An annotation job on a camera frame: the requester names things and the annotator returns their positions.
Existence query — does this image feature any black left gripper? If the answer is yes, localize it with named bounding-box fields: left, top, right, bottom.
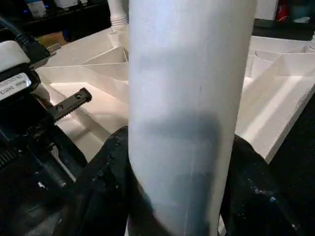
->
left=0, top=68, right=93, bottom=236

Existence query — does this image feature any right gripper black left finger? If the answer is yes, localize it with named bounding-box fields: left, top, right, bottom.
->
left=73, top=125, right=139, bottom=236

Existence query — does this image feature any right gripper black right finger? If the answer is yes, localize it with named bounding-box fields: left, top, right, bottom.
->
left=220, top=134, right=303, bottom=236

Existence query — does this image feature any white plastic table top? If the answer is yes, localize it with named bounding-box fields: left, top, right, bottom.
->
left=34, top=26, right=315, bottom=236

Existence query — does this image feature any brown cardboard box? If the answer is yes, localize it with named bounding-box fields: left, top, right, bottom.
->
left=36, top=31, right=67, bottom=48

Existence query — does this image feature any blue and white box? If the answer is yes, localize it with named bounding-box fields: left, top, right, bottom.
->
left=26, top=1, right=47, bottom=18

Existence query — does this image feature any black shelf unit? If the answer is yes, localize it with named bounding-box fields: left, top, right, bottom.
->
left=0, top=0, right=113, bottom=42

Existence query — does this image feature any red bottle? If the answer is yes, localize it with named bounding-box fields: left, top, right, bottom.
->
left=275, top=0, right=291, bottom=22

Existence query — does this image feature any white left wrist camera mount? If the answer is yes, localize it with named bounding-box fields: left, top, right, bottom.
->
left=0, top=40, right=31, bottom=72

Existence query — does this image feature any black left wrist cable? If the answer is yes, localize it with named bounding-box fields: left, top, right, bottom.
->
left=0, top=14, right=51, bottom=63

